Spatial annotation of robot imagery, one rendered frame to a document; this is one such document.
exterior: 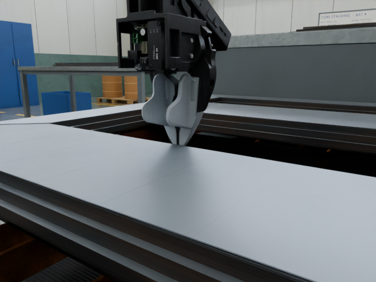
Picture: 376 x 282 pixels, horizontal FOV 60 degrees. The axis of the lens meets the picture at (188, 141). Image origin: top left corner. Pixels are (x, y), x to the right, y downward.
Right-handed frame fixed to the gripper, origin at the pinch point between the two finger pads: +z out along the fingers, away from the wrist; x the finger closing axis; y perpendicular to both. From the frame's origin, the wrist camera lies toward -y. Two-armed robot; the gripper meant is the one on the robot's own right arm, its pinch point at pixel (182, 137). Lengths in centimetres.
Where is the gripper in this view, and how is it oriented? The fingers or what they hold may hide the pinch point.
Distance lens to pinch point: 41.6
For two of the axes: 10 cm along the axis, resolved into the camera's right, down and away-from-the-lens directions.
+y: -5.8, 1.8, -7.9
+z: 0.0, 9.7, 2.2
